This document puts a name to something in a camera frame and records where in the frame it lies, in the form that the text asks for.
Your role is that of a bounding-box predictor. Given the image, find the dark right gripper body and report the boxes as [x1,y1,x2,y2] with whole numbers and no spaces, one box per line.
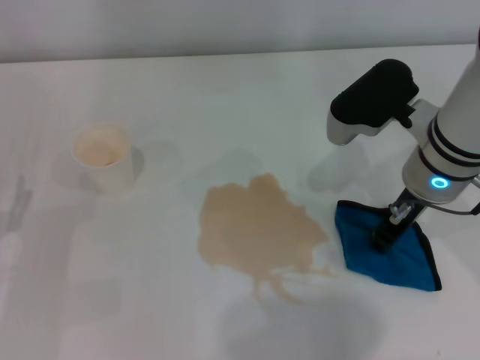
[388,187,429,227]

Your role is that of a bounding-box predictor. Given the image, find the blue rag with black trim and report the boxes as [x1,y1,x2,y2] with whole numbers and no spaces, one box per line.
[334,199,443,293]

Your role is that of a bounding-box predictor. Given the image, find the white paper cup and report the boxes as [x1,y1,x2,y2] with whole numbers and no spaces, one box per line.
[72,122,137,194]

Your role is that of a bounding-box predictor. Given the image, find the brown water stain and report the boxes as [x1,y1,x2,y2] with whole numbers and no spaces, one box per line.
[197,172,341,304]

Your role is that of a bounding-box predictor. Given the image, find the thin dark cable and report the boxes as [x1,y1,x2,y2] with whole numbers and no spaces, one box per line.
[423,174,480,218]

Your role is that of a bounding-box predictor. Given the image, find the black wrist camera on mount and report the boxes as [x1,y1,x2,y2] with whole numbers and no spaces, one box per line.
[325,58,440,147]

